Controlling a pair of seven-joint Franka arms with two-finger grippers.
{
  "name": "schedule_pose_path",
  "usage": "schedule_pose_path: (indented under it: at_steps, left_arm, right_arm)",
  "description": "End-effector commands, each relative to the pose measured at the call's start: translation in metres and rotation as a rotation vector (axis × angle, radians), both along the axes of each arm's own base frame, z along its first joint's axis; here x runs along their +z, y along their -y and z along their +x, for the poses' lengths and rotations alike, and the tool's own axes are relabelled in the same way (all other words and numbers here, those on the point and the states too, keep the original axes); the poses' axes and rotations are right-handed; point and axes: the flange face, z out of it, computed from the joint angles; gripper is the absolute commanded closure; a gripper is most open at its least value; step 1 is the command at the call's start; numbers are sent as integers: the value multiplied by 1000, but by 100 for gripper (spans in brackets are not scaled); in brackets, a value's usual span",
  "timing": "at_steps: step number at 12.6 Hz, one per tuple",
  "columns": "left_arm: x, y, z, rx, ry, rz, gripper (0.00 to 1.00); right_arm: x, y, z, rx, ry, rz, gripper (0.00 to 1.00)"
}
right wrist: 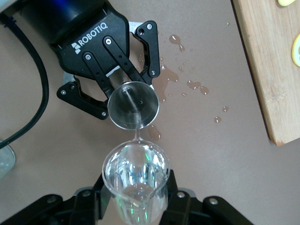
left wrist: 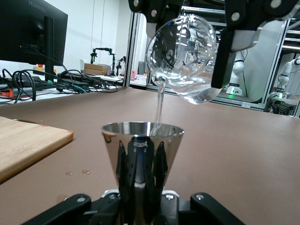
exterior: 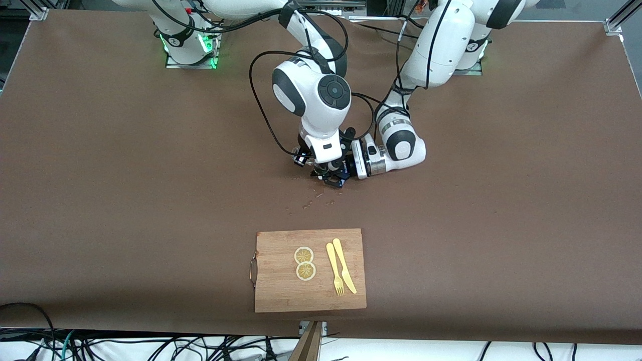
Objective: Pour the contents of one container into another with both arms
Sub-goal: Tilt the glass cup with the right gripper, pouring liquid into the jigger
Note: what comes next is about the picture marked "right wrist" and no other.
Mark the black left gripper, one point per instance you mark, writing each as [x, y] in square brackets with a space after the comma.
[70, 23]

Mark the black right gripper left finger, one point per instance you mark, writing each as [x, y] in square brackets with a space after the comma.
[70, 208]

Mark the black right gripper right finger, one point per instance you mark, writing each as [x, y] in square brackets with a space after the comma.
[192, 211]

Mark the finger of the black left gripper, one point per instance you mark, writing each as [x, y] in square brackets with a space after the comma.
[82, 100]
[150, 47]

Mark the steel double jigger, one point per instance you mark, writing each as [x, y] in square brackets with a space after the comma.
[145, 110]

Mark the clear glass cup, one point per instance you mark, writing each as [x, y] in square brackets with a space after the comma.
[140, 168]

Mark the spilled liquid puddle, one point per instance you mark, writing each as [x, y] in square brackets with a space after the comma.
[168, 77]

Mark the brown table cover mat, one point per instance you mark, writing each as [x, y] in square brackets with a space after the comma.
[211, 175]

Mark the wooden cutting board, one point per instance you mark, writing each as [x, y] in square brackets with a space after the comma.
[269, 70]

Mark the lemon slice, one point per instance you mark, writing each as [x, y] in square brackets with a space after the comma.
[297, 50]

